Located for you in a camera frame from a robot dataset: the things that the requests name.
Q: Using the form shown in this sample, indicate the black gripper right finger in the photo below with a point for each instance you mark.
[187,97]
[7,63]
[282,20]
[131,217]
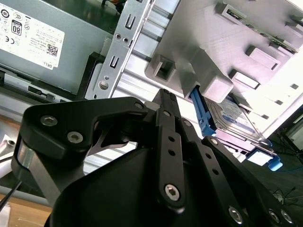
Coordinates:
[236,189]

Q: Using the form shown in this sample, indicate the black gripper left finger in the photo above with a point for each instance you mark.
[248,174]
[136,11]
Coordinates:
[71,118]

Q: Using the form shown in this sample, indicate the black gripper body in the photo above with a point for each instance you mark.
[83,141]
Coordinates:
[113,189]

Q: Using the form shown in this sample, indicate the hard disk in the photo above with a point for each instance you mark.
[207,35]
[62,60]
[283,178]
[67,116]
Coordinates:
[234,116]

